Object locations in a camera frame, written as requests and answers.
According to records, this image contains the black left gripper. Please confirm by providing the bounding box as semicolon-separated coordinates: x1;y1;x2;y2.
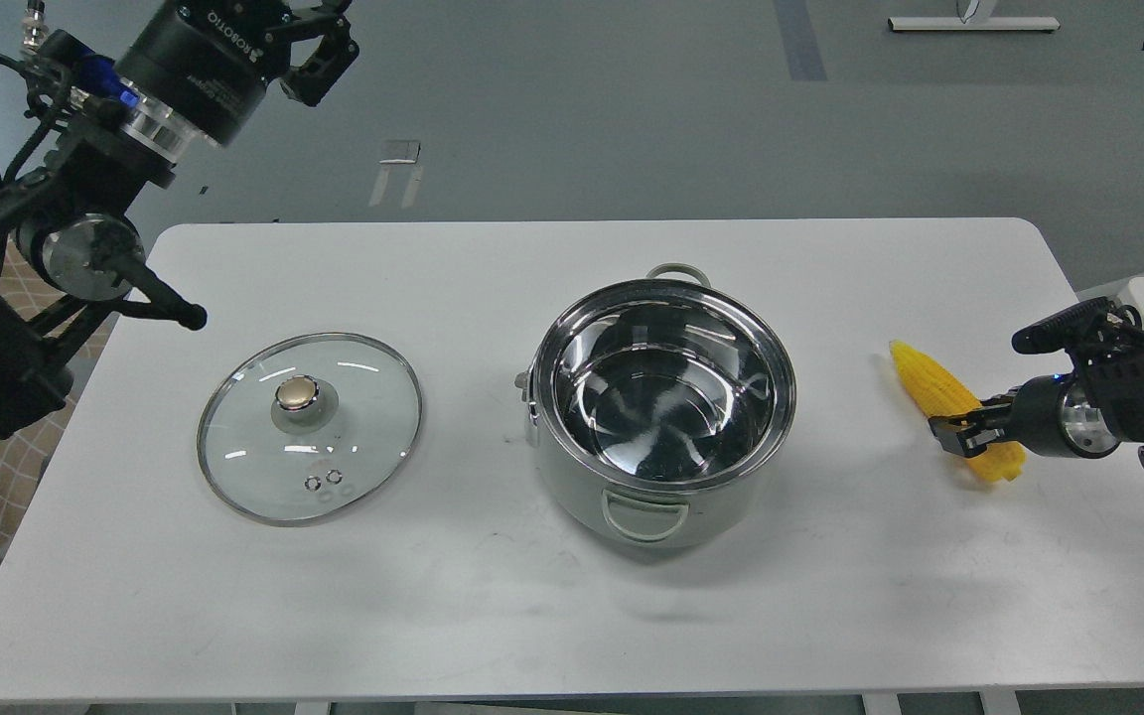
116;1;359;146

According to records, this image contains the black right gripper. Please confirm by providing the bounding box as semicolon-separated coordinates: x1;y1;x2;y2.
929;374;1120;459

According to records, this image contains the yellow corn cob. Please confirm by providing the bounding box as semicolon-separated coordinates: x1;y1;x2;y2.
889;340;1026;483

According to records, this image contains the glass pot lid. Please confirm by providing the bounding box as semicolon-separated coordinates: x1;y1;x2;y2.
196;332;426;526

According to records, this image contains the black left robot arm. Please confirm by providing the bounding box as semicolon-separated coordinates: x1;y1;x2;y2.
0;1;359;439

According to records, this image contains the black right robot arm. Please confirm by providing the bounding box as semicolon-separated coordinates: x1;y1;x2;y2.
928;297;1144;470

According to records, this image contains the stainless steel pot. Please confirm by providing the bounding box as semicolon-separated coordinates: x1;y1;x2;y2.
514;263;797;549

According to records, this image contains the white floor stand base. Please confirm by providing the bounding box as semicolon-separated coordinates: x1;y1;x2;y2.
885;1;1062;35

